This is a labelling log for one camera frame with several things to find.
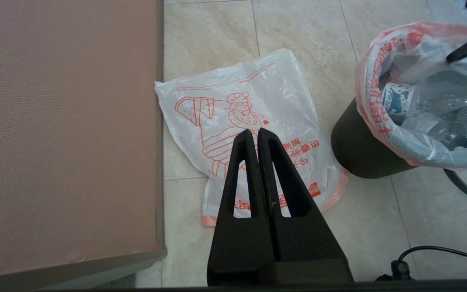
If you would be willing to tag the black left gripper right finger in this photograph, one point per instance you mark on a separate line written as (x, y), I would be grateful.
(306, 247)

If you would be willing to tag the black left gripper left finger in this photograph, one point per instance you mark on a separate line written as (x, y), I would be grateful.
(241, 243)

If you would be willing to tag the bottle-filled white orange trash bag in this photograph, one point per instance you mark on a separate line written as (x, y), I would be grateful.
(420, 154)

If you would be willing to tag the black round trash bin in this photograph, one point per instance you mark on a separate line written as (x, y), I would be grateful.
(363, 154)

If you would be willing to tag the fresh white red-printed bag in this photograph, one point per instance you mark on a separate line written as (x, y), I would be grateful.
(225, 93)

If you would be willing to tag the crushed clear plastic bottle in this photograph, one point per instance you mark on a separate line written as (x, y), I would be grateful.
(460, 107)

